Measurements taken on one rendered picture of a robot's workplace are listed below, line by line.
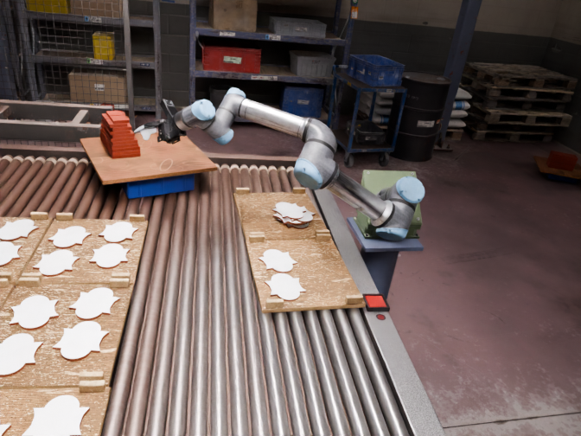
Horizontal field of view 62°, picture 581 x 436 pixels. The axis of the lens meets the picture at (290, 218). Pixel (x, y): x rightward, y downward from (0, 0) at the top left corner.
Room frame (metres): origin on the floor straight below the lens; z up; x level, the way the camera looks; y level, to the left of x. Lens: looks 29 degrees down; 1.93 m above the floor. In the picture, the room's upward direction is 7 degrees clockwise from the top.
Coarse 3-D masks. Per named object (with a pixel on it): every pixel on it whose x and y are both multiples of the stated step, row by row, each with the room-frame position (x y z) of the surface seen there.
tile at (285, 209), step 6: (276, 204) 1.82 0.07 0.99; (282, 204) 1.83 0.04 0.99; (288, 204) 1.83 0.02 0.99; (294, 204) 1.84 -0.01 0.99; (276, 210) 1.76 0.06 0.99; (282, 210) 1.77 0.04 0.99; (288, 210) 1.78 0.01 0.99; (294, 210) 1.78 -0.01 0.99; (300, 210) 1.79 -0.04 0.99; (282, 216) 1.73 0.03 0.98; (288, 216) 1.73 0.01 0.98; (294, 216) 1.73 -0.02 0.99; (300, 216) 1.74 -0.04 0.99
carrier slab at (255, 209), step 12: (240, 204) 1.88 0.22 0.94; (252, 204) 1.89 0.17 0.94; (264, 204) 1.90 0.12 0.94; (300, 204) 1.94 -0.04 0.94; (312, 204) 1.96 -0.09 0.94; (240, 216) 1.77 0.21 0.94; (252, 216) 1.78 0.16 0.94; (264, 216) 1.79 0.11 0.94; (312, 216) 1.84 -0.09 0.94; (252, 228) 1.68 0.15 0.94; (264, 228) 1.69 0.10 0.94; (276, 228) 1.70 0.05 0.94; (288, 228) 1.71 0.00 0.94; (312, 228) 1.74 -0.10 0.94; (324, 228) 1.75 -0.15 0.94
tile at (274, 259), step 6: (270, 252) 1.51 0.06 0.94; (276, 252) 1.52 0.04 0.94; (288, 252) 1.53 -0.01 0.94; (264, 258) 1.47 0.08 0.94; (270, 258) 1.47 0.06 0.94; (276, 258) 1.48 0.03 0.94; (282, 258) 1.48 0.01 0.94; (288, 258) 1.49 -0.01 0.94; (270, 264) 1.43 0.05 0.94; (276, 264) 1.44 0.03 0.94; (282, 264) 1.44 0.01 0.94; (288, 264) 1.45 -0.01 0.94; (294, 264) 1.46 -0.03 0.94; (276, 270) 1.40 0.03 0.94; (282, 270) 1.40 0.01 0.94; (288, 270) 1.41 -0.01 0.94
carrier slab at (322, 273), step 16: (272, 240) 1.61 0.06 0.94; (288, 240) 1.62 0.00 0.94; (304, 240) 1.63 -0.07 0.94; (256, 256) 1.48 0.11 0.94; (304, 256) 1.52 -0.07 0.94; (320, 256) 1.54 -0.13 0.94; (336, 256) 1.55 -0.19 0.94; (256, 272) 1.38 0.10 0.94; (272, 272) 1.39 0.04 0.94; (288, 272) 1.41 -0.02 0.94; (304, 272) 1.42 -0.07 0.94; (320, 272) 1.43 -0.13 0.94; (336, 272) 1.44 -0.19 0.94; (256, 288) 1.31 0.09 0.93; (304, 288) 1.33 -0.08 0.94; (320, 288) 1.34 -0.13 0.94; (336, 288) 1.35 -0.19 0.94; (352, 288) 1.36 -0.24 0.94; (288, 304) 1.23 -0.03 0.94; (304, 304) 1.24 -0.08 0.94; (320, 304) 1.25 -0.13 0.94; (336, 304) 1.26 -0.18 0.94; (352, 304) 1.27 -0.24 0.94
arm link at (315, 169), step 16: (304, 144) 1.69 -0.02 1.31; (320, 144) 1.65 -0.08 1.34; (304, 160) 1.60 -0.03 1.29; (320, 160) 1.60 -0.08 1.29; (304, 176) 1.59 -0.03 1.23; (320, 176) 1.57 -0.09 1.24; (336, 176) 1.61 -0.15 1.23; (336, 192) 1.62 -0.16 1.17; (352, 192) 1.62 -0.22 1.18; (368, 192) 1.66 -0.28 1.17; (368, 208) 1.63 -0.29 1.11; (384, 208) 1.65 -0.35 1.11; (400, 208) 1.69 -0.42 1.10; (384, 224) 1.63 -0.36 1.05; (400, 224) 1.64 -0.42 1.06
